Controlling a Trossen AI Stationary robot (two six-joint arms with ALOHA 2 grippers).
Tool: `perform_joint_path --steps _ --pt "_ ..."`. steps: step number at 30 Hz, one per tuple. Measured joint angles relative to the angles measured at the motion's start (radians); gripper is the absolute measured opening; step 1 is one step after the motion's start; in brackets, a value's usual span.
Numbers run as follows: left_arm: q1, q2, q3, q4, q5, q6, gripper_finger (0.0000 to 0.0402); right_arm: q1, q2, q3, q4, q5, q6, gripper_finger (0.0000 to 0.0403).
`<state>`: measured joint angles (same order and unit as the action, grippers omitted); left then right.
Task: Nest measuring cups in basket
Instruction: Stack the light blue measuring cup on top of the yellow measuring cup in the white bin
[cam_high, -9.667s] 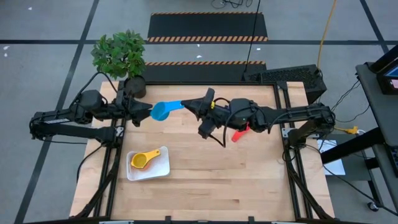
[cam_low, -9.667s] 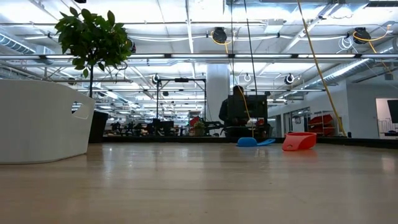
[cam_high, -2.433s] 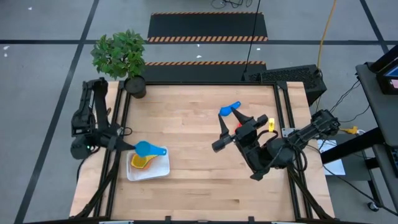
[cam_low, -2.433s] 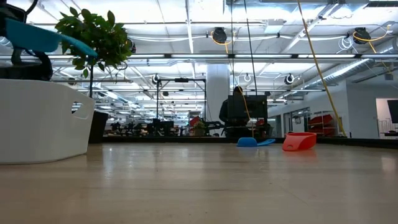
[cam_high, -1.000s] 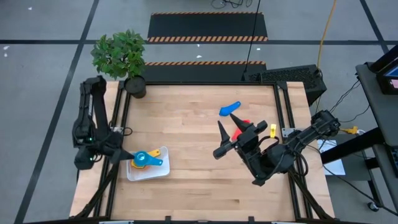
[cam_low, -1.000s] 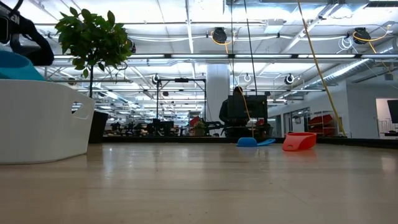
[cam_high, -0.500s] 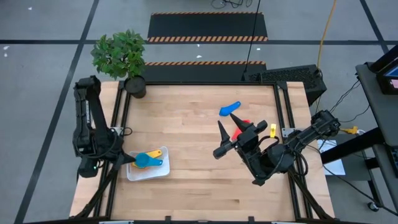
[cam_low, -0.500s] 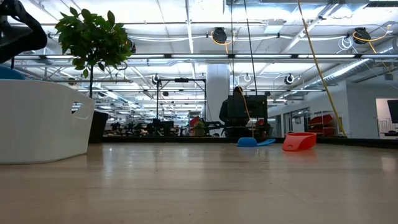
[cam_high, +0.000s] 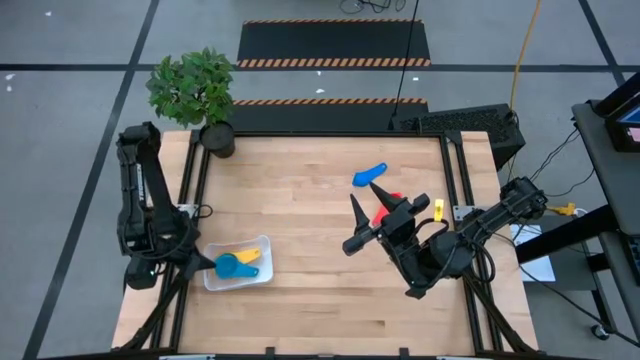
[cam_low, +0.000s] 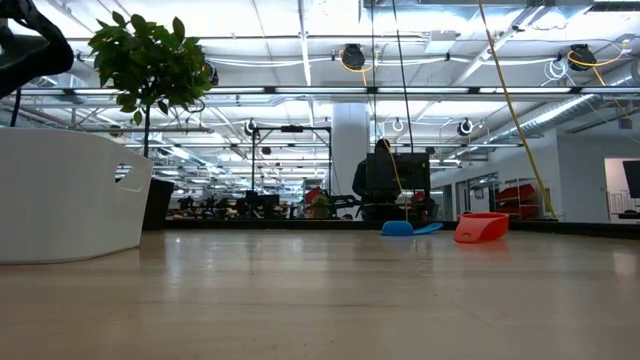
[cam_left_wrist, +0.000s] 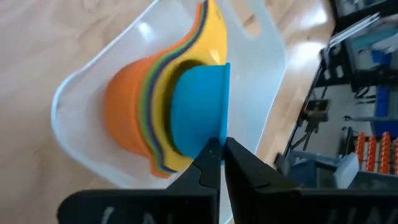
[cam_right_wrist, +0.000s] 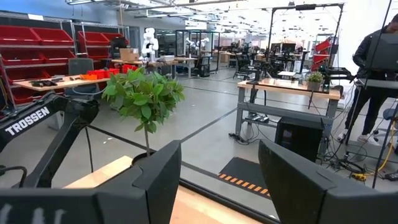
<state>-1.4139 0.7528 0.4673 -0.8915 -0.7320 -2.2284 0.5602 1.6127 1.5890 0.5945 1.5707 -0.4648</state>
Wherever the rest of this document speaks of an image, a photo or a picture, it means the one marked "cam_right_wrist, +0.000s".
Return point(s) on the wooden workbench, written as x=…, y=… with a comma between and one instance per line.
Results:
x=280, y=85

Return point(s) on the black aluminium table frame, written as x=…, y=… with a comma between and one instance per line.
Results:
x=224, y=201

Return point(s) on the wooden table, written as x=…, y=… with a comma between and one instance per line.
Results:
x=62, y=83

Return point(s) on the person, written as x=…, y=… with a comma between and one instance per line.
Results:
x=360, y=56

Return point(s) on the black station frame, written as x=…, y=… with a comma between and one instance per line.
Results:
x=306, y=7

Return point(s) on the cardboard box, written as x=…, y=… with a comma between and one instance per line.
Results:
x=129, y=54

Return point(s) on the black hazard-striped floor mat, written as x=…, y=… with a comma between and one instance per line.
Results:
x=242, y=172

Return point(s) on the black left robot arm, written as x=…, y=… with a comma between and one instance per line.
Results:
x=71, y=115

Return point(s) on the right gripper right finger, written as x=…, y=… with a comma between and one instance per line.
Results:
x=289, y=180

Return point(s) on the red bin shelving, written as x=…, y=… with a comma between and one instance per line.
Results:
x=93, y=39
x=18, y=35

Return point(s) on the small potted plant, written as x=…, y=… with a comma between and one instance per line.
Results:
x=315, y=79

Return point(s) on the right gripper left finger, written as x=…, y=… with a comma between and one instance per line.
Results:
x=161, y=177

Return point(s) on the red bin rack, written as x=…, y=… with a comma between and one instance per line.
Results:
x=321, y=46

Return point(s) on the grey chair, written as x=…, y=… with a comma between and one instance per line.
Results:
x=81, y=67

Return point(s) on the green leafy plant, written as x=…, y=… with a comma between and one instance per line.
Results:
x=143, y=96

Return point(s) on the white humanoid robot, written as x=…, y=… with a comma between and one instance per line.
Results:
x=150, y=43

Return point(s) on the black computer tower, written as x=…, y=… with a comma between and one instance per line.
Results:
x=298, y=140

